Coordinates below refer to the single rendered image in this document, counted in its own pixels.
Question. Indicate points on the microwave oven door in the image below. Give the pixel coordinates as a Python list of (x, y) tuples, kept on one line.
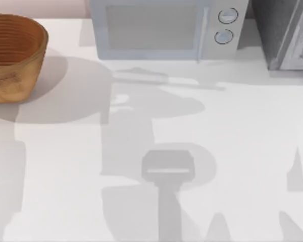
[(151, 29)]

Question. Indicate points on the round microwave knob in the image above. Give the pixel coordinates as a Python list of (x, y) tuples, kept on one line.
[(228, 15), (224, 36)]

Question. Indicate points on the pale microwave oven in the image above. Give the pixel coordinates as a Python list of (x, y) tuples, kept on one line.
[(232, 30)]

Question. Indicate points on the grey cabinet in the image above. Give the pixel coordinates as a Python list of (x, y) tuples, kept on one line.
[(275, 35)]

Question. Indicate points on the brown wooden basket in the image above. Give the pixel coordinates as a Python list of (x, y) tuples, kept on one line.
[(13, 54)]

